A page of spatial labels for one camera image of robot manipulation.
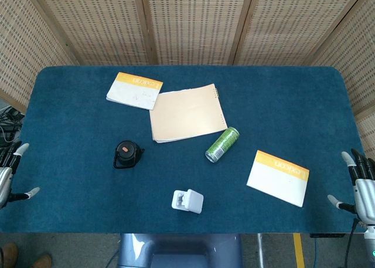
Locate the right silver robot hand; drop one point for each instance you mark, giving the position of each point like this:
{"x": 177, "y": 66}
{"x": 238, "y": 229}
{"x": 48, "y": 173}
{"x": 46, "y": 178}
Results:
{"x": 364, "y": 191}

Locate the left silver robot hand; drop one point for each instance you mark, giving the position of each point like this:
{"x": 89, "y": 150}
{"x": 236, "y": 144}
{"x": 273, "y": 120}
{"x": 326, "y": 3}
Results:
{"x": 5, "y": 177}

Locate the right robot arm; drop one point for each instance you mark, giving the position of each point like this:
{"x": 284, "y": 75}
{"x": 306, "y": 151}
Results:
{"x": 369, "y": 244}

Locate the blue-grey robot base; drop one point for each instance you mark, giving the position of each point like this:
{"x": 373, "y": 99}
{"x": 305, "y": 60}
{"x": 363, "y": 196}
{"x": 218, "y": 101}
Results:
{"x": 180, "y": 250}

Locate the brown shoe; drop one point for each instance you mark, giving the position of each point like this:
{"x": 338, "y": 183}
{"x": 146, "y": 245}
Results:
{"x": 42, "y": 261}
{"x": 8, "y": 254}

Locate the clean yellow white Lexicon booklet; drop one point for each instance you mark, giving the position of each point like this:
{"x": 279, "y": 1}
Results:
{"x": 278, "y": 180}

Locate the white table leg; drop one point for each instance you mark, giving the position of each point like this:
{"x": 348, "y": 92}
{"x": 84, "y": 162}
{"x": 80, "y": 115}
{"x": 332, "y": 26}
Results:
{"x": 260, "y": 247}

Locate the bamboo screen panel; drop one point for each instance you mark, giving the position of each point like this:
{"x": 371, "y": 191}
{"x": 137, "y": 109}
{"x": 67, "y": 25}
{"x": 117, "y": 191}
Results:
{"x": 26, "y": 45}
{"x": 196, "y": 24}
{"x": 351, "y": 59}
{"x": 293, "y": 24}
{"x": 96, "y": 24}

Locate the green drink can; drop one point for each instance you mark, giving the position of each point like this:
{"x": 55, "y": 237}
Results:
{"x": 222, "y": 144}

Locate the smudged yellow white Lexicon booklet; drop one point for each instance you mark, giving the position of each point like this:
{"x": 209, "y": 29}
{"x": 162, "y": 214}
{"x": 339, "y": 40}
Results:
{"x": 134, "y": 90}

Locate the open white plastic box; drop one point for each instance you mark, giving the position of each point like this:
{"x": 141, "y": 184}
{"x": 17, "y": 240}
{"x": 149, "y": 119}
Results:
{"x": 189, "y": 202}

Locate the blue carpet table cover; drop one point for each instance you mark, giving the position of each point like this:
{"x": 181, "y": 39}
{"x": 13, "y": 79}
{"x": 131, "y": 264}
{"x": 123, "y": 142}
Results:
{"x": 187, "y": 168}

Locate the beige spiral notebook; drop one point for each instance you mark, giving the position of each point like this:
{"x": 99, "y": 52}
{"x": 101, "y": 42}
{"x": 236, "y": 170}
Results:
{"x": 187, "y": 115}

